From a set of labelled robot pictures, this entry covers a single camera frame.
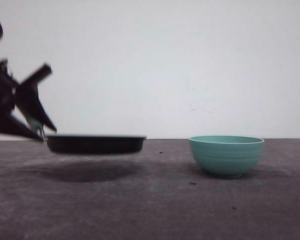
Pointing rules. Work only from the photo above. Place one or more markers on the black pan with mint handle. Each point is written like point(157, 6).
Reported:
point(88, 144)

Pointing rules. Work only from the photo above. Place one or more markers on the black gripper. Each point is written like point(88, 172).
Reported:
point(25, 96)

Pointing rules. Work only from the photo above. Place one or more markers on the teal ribbed bowl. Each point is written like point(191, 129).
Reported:
point(226, 156)

